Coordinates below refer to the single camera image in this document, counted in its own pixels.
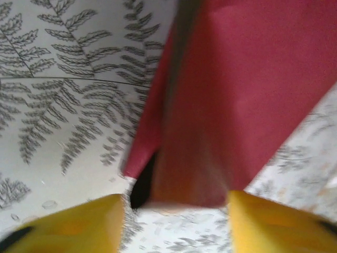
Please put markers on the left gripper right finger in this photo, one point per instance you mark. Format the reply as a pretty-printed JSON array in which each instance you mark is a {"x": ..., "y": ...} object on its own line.
[{"x": 276, "y": 229}]

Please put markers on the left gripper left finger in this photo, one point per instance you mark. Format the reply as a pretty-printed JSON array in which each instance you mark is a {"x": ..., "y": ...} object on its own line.
[{"x": 73, "y": 229}]

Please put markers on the dark red wrapping paper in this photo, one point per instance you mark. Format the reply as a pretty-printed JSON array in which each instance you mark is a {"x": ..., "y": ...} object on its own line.
[{"x": 223, "y": 92}]

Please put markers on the floral print tablecloth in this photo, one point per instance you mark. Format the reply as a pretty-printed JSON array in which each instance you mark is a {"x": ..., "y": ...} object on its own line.
[{"x": 65, "y": 79}]

